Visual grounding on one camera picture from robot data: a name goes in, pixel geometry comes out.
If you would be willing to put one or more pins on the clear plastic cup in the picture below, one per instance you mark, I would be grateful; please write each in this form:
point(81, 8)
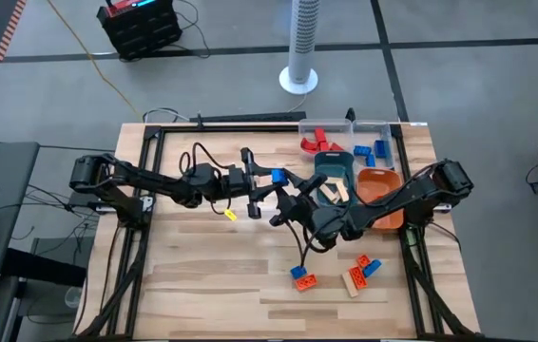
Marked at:
point(73, 298)

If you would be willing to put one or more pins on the orange plastic bin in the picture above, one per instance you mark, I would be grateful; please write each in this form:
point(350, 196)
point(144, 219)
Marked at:
point(378, 183)

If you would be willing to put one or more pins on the small orange toy brick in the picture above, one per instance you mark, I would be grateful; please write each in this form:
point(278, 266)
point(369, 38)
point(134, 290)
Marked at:
point(363, 260)

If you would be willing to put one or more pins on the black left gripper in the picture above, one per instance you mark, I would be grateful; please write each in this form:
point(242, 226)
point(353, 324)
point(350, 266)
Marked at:
point(238, 183)

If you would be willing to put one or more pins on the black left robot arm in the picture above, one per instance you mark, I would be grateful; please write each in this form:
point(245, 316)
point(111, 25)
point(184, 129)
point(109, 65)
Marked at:
point(155, 180)

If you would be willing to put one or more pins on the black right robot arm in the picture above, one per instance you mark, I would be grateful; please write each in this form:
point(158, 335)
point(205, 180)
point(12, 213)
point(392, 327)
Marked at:
point(407, 195)

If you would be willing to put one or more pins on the black equipment crate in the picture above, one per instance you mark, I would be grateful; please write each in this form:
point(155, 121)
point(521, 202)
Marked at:
point(140, 35)

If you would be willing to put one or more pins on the dark grey desk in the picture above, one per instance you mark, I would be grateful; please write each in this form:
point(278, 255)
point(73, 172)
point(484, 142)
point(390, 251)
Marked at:
point(12, 190)

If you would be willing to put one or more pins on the white tower fan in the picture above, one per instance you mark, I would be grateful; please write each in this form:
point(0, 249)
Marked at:
point(303, 38)

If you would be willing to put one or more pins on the red device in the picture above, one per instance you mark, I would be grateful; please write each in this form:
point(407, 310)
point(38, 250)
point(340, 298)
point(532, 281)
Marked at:
point(124, 5)

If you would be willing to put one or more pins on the teal plastic bin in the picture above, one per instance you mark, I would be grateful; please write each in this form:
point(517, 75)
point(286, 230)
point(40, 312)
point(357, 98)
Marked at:
point(333, 161)

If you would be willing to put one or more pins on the black clamp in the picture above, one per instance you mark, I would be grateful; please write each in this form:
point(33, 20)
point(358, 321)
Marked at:
point(351, 115)

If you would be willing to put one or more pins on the clear plastic bin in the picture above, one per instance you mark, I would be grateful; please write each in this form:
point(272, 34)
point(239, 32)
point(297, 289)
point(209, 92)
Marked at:
point(338, 127)
point(369, 132)

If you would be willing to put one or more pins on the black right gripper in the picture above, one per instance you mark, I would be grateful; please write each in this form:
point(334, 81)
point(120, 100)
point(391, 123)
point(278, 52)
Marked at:
point(309, 209)

